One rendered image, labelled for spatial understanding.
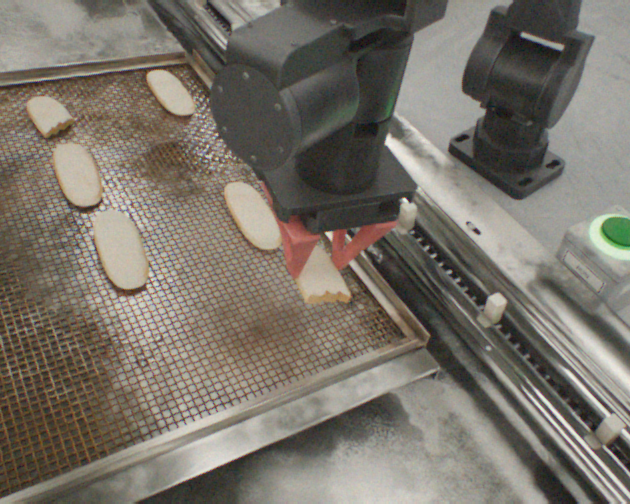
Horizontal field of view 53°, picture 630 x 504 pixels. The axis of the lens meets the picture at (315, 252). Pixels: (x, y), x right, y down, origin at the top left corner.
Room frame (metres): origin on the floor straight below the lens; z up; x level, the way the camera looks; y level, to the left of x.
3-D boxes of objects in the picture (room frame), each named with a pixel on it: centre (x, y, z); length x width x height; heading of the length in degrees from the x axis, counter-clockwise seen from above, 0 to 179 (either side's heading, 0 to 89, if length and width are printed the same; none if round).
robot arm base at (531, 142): (0.60, -0.23, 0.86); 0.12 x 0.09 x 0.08; 37
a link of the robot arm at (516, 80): (0.58, -0.22, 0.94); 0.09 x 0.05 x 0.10; 142
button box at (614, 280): (0.40, -0.28, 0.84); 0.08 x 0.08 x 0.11; 30
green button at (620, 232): (0.40, -0.29, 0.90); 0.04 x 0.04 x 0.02
